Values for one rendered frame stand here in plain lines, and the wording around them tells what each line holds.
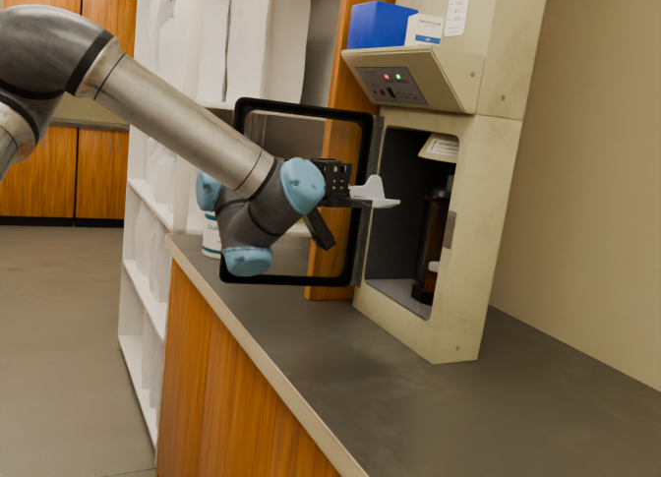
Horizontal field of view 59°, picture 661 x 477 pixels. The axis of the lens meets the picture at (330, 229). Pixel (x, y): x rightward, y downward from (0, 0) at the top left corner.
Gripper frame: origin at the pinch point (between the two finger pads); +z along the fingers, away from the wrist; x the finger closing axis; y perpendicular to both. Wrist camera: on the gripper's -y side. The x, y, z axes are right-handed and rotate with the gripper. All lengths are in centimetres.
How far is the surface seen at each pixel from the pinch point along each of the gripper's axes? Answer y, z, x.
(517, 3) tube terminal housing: 36.3, 15.2, -14.4
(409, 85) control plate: 21.7, 2.8, -2.3
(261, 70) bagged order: 26, 15, 112
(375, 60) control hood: 25.9, -0.7, 4.9
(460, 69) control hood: 24.5, 4.7, -14.3
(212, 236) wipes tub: -22, -16, 59
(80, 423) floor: -120, -47, 141
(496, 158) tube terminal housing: 9.7, 15.1, -14.2
